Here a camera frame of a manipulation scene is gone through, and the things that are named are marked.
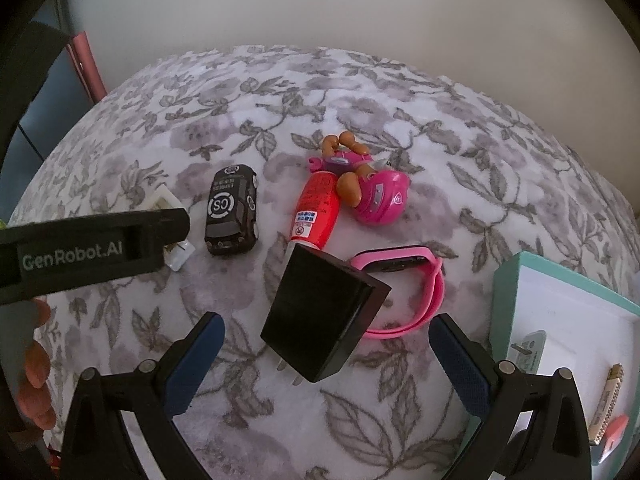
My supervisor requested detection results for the pink and blue toy block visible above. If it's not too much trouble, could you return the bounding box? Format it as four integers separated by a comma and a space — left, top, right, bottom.
590, 414, 629, 466

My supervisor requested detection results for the white plug adapter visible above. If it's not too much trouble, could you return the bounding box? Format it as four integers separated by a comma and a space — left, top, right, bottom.
142, 184, 195, 272

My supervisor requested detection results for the floral grey blanket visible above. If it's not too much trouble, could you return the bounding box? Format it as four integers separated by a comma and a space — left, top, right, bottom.
10, 46, 639, 479

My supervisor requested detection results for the pink ball puppy toy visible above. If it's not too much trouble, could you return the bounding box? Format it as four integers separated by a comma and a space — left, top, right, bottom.
309, 130, 410, 226

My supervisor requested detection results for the person's left hand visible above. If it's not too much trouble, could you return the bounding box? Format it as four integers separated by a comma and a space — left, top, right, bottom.
16, 298, 59, 432

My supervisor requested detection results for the black power adapter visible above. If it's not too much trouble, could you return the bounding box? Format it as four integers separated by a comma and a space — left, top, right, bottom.
260, 244, 392, 382

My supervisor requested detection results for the black toy car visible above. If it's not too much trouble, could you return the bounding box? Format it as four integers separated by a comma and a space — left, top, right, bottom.
204, 164, 258, 256

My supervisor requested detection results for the red lighter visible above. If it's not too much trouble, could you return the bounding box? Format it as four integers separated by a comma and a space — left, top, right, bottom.
290, 170, 341, 249

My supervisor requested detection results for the white wall charger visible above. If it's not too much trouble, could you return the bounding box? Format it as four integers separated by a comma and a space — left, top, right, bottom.
506, 330, 547, 374

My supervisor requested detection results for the teal rimmed white tray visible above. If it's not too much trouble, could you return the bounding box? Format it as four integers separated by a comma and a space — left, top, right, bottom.
489, 252, 639, 479

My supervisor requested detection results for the blue cabinet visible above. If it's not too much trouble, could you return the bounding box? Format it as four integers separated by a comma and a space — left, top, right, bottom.
1, 0, 91, 221

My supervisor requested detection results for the pink smart watch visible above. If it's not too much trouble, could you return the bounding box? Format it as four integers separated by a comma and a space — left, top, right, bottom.
349, 245, 445, 340

